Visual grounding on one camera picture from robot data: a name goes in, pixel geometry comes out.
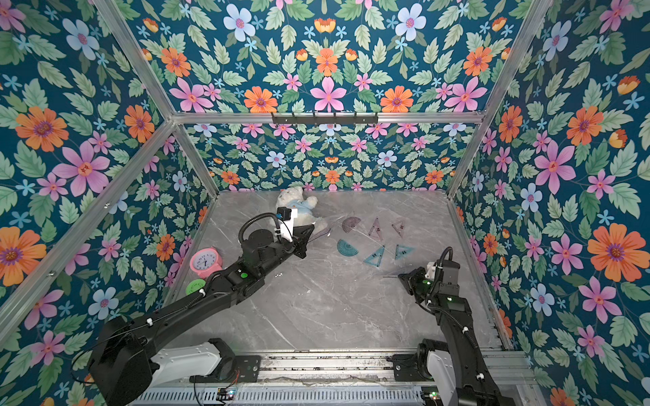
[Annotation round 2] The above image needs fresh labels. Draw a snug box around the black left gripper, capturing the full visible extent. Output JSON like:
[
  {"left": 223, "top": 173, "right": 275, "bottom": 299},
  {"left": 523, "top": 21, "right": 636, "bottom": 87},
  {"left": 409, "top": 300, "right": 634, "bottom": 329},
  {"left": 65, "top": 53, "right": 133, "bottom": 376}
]
[{"left": 254, "top": 223, "right": 313, "bottom": 278}]

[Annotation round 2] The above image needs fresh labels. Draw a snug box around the teal triangle ruler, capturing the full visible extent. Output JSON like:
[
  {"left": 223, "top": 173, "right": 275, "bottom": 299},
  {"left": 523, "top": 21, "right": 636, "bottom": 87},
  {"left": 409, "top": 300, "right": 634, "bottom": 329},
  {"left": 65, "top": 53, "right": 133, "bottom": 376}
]
[
  {"left": 394, "top": 245, "right": 415, "bottom": 262},
  {"left": 363, "top": 245, "right": 385, "bottom": 268}
]

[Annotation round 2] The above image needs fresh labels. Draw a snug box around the teal protractor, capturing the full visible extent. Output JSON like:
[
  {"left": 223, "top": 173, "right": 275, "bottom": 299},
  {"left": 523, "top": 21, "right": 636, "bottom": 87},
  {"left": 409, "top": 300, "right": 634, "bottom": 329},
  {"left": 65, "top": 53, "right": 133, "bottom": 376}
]
[{"left": 337, "top": 240, "right": 359, "bottom": 257}]

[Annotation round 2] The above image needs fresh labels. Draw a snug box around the purple protractor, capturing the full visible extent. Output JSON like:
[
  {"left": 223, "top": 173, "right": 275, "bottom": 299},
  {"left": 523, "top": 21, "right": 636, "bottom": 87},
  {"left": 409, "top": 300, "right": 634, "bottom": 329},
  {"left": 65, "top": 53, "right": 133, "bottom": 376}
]
[{"left": 341, "top": 217, "right": 362, "bottom": 233}]

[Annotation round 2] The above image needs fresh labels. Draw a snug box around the purple wide triangle ruler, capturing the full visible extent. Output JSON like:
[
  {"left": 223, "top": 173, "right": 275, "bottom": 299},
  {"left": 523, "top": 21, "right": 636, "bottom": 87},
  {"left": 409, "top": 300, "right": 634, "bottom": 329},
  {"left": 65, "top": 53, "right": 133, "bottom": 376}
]
[{"left": 391, "top": 218, "right": 406, "bottom": 239}]

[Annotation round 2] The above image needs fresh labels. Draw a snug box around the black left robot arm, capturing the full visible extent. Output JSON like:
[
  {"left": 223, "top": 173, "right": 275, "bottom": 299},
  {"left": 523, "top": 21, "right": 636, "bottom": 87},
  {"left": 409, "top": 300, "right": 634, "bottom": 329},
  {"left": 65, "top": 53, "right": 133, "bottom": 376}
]
[{"left": 87, "top": 207, "right": 316, "bottom": 405}]

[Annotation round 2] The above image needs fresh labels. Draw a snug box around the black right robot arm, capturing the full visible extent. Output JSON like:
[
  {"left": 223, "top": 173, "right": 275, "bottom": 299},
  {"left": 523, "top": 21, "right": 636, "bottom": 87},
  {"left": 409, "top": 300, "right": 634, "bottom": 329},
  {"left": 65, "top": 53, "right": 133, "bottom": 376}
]
[{"left": 398, "top": 246, "right": 516, "bottom": 405}]

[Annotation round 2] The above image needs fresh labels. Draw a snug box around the white teddy bear blue shirt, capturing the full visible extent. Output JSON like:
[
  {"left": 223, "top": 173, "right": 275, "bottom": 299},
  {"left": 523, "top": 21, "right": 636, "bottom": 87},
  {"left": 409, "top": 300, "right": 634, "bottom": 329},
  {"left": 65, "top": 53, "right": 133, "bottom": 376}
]
[{"left": 276, "top": 186, "right": 328, "bottom": 234}]

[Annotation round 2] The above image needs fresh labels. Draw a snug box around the pink alarm clock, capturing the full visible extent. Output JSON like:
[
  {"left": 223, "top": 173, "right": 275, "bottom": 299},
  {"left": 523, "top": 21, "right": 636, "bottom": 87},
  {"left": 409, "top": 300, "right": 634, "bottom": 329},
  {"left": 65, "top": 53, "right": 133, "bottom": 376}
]
[{"left": 190, "top": 247, "right": 223, "bottom": 279}]

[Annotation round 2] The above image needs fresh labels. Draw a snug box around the green small jar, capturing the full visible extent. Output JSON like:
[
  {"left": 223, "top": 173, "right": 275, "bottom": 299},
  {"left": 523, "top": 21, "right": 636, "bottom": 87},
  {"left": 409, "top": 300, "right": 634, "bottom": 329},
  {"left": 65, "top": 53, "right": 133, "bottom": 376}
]
[{"left": 186, "top": 279, "right": 206, "bottom": 295}]

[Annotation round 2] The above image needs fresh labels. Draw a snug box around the white vent grille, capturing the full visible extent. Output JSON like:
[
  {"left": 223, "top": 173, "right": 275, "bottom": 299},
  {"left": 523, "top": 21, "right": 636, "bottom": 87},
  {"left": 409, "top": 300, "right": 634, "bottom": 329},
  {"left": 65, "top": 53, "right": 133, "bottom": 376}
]
[{"left": 132, "top": 387, "right": 424, "bottom": 405}]

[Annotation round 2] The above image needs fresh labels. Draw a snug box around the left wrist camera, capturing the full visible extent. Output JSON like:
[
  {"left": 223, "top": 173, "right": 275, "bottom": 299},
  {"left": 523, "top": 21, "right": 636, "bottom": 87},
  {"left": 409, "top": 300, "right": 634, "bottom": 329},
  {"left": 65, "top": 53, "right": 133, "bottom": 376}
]
[{"left": 277, "top": 206, "right": 298, "bottom": 241}]

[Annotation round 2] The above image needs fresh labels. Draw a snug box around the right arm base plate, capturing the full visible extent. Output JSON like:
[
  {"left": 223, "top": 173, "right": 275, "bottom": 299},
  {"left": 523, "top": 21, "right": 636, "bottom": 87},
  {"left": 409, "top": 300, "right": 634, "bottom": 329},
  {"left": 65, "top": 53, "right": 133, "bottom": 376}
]
[{"left": 387, "top": 351, "right": 456, "bottom": 383}]

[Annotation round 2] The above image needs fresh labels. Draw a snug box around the black hook rail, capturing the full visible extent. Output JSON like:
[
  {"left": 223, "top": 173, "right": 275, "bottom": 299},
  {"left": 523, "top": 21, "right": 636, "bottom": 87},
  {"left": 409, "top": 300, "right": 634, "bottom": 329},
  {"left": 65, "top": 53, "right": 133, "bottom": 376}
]
[{"left": 271, "top": 113, "right": 379, "bottom": 125}]

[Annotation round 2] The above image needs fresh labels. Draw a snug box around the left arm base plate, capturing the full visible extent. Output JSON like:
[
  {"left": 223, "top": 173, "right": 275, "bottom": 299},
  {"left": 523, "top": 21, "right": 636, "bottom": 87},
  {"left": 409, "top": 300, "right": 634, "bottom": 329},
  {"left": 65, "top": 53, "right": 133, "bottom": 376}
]
[{"left": 190, "top": 355, "right": 262, "bottom": 385}]

